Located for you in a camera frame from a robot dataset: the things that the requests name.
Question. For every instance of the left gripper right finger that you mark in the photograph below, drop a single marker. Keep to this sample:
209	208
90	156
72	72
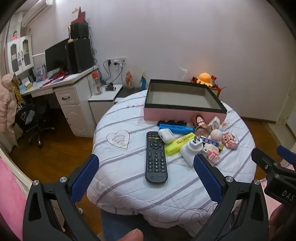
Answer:
241	212

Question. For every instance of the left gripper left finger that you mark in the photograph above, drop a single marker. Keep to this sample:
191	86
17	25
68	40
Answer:
51	212

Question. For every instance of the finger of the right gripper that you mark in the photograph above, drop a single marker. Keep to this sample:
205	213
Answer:
286	154
265	162

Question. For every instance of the pink donut brick model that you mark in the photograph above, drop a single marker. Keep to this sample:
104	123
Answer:
230	140

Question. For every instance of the white cat brick model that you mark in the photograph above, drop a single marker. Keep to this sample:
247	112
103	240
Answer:
211	152

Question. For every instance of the pink pig doll figure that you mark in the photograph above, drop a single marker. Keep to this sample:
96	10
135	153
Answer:
216	135

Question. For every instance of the white square charger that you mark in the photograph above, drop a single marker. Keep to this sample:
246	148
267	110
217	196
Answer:
214	124

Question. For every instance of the blue gold slim box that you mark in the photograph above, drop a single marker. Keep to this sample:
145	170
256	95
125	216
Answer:
211	142

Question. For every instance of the rose gold metal cup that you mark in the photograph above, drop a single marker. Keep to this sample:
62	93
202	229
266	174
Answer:
201	128

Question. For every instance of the white travel plug adapter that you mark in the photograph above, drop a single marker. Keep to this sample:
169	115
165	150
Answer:
191	149

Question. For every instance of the yellow highlighter marker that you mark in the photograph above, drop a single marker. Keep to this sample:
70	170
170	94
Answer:
176	145

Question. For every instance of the blue highlighter marker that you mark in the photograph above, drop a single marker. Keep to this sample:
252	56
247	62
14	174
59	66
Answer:
184	130

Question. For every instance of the black tv remote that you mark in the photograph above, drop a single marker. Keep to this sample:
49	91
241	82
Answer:
155	162

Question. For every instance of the white earbuds case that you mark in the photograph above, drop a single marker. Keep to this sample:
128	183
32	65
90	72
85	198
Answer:
166	135

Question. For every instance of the black hair claw clip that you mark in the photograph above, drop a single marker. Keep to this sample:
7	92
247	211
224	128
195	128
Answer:
172	122

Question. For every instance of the person's right hand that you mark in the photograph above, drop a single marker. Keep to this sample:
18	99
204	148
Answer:
282	223

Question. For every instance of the person's left hand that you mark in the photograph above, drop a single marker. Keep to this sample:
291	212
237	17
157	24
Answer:
134	235

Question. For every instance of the striped white table cover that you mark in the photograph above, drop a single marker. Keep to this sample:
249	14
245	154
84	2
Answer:
120	187

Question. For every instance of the red toy storage box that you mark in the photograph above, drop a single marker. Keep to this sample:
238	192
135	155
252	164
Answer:
215	89

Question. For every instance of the black office chair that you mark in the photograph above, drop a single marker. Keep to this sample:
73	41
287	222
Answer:
34	119

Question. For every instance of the orange octopus plush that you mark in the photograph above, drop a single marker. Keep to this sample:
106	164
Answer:
205	79

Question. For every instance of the pink puffer jacket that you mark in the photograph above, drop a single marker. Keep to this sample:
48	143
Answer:
8	107

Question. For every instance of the white low cabinet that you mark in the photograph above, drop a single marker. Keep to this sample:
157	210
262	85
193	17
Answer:
101	103

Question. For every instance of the pink box black rim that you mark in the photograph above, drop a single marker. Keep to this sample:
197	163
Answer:
180	101

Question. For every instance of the white desk with drawers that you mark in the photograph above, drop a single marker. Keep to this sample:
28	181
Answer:
72	93

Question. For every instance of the orange cap water bottle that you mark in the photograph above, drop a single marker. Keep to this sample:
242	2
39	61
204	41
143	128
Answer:
97	84

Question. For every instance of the blue snack bag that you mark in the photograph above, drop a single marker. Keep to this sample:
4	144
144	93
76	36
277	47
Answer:
143	83

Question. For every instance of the orange snack bag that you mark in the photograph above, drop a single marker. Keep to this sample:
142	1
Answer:
128	81

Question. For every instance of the black computer monitor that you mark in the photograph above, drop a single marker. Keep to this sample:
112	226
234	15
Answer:
56	56

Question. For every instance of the black computer tower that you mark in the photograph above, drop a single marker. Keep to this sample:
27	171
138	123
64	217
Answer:
79	56

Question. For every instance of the white glass door cabinet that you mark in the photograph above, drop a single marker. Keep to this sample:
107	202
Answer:
19	55

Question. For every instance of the black speaker box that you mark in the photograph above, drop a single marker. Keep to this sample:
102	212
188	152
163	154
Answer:
79	30

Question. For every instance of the white air conditioner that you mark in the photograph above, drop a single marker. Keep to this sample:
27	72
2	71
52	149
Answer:
35	10

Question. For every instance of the small black camera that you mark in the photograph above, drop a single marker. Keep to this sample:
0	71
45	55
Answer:
110	87

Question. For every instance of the white wall power strip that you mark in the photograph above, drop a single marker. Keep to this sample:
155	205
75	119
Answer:
117	60

